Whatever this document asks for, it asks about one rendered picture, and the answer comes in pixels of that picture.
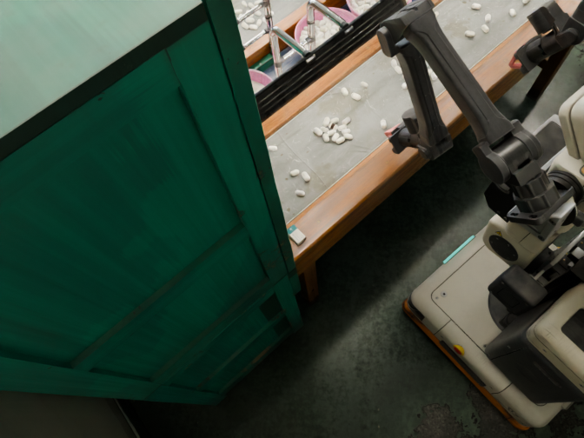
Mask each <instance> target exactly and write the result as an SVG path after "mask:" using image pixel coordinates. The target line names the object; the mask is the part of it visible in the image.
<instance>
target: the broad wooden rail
mask: <svg viewBox="0 0 584 438"><path fill-rule="evenodd" d="M555 1H556V2H557V3H558V4H559V6H560V7H561V9H562V10H563V11H564V13H565V12H567V13H568V14H569V16H571V15H573V13H574V11H575V10H576V8H577V6H578V5H579V3H580V2H581V0H555ZM535 36H538V34H537V32H536V31H535V29H534V27H533V26H532V24H531V23H530V22H529V21H527V22H526V23H524V24H523V25H522V26H521V27H520V28H519V29H518V30H517V31H516V32H514V33H513V34H512V35H511V36H509V37H508V38H507V39H506V40H505V41H504V42H502V43H501V44H500V45H499V46H497V47H496V48H495V49H494V50H493V51H491V52H490V53H489V54H488V55H487V56H485V57H484V58H483V59H482V60H481V61H480V62H478V63H477V64H476V65H475V66H474V67H473V68H472V69H471V70H470V71H471V73H472V74H473V76H474V78H475V79H476V80H477V82H478V83H479V84H480V86H481V87H482V88H483V90H484V91H485V93H486V94H487V96H488V97H489V99H490V100H491V102H492V103H493V104H494V103H495V102H496V101H497V100H498V99H499V98H500V97H502V96H503V95H504V94H505V93H506V92H507V91H508V90H510V89H511V88H512V87H513V86H514V85H515V84H517V83H518V82H519V81H520V80H521V79H522V78H523V77H524V76H525V75H526V74H527V73H526V74H522V73H521V71H520V69H511V68H510V67H509V65H508V64H509V63H510V61H511V59H512V57H513V55H514V52H515V51H516V50H518V49H519V48H520V47H521V46H522V45H523V44H524V43H526V42H527V41H529V40H530V39H531V38H533V37H535ZM436 102H437V105H438V108H439V111H440V114H441V119H442V121H443V122H444V123H445V125H446V126H447V128H448V133H449V134H450V135H451V138H452V140H453V139H454V138H456V137H457V136H458V135H459V134H460V133H461V132H462V131H463V130H464V129H466V128H467V126H469V124H470V123H469V122H468V120H467V118H466V117H465V116H464V115H463V114H462V112H461V110H460V109H459V108H458V106H457V105H456V103H455V101H454V100H453V99H452V97H451V96H450V95H449V93H448V92H447V91H446V90H445V91H444V92H443V93H442V94H441V95H439V96H438V97H437V98H436ZM392 148H393V145H392V143H390V142H389V140H387V141H386V142H385V143H383V144H382V145H381V146H380V147H379V148H377V149H376V150H375V151H374V152H372V153H371V154H370V155H369V156H368V157H366V158H365V159H364V160H363V161H362V162H360V163H359V164H358V165H357V166H356V167H354V168H353V169H352V170H351V171H349V172H348V174H347V175H345V176H344V177H343V178H342V179H341V180H340V181H339V182H337V183H336V184H335V185H334V186H332V187H331V188H330V189H329V190H328V191H326V192H325V193H324V194H323V195H322V196H320V197H319V198H318V199H317V200H316V201H314V202H313V203H312V204H311V205H309V206H308V207H307V208H306V209H305V210H304V211H303V212H302V213H301V214H300V215H298V216H297V217H296V218H295V219H294V220H292V221H291V222H290V223H289V224H287V225H286V226H287V229H288V228H289V227H291V226H292V225H293V224H294V225H295V226H296V227H297V228H298V229H299V230H300V231H301V232H302V233H303V234H304V235H305V236H306V240H305V241H303V242H302V243H301V244H300V245H299V246H298V245H297V244H296V243H295V242H294V241H293V240H292V239H291V238H290V237H289V241H290V244H291V248H292V252H293V257H294V261H295V267H296V269H297V274H298V276H299V275H300V274H302V273H303V272H304V271H305V270H306V269H307V268H308V267H310V266H311V265H312V264H313V263H314V262H315V261H316V260H318V259H319V258H320V257H321V256H322V255H323V254H324V253H326V252H327V251H328V250H329V249H330V248H331V247H333V246H334V245H335V244H336V243H337V242H338V241H339V240H341V239H342V238H343V237H344V236H345V235H346V234H347V233H348V232H349V231H350V230H351V229H352V228H353V227H354V226H356V225H357V224H358V223H359V222H360V221H361V220H362V219H364V218H365V217H366V216H367V215H368V214H369V213H371V212H372V211H373V210H374V209H375V208H376V207H377V206H378V205H380V204H381V203H382V202H383V201H384V200H385V199H387V198H388V197H389V196H390V195H391V194H392V193H393V192H395V191H396V190H397V189H398V188H399V187H400V186H401V185H403V184H404V183H405V182H406V181H407V180H408V179H409V178H410V177H411V176H412V175H413V174H414V173H415V172H417V171H418V170H419V169H420V168H421V167H422V166H423V165H425V164H426V163H427V162H428V161H429V160H430V159H428V160H426V159H424V158H422V157H421V154H420V152H419V150H418V149H417V148H411V147H407V148H406V149H405V150H404V151H402V152H401V153H400V154H396V153H394V152H393V150H392Z"/></svg>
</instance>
